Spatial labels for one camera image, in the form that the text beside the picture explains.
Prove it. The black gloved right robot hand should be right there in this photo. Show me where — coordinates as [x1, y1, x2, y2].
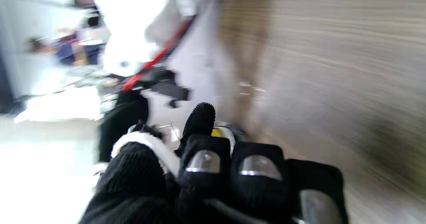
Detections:
[98, 91, 149, 163]

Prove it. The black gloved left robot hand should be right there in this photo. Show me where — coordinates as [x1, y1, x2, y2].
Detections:
[78, 102, 349, 224]

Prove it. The white shoelace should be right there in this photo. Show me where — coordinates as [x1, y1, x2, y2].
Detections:
[111, 124, 182, 178]

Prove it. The black right wrist box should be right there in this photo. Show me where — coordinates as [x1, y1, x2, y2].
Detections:
[140, 69, 190, 109]

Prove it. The red right wrist cable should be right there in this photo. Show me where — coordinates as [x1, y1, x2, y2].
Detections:
[122, 16, 195, 92]

